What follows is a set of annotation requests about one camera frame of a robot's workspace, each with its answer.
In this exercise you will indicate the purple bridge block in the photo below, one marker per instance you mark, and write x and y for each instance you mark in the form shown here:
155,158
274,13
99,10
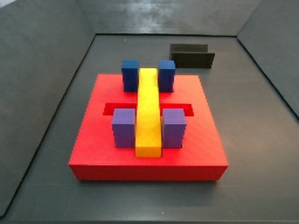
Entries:
124,127

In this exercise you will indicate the red base board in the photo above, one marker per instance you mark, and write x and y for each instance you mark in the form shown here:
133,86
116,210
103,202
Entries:
199,160

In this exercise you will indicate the black angle bracket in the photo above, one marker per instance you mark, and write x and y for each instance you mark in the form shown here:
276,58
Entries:
191,56

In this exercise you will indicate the blue bridge block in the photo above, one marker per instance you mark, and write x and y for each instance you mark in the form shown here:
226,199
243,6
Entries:
165,73

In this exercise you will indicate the yellow arch block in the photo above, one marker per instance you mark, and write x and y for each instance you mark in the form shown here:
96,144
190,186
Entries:
148,121

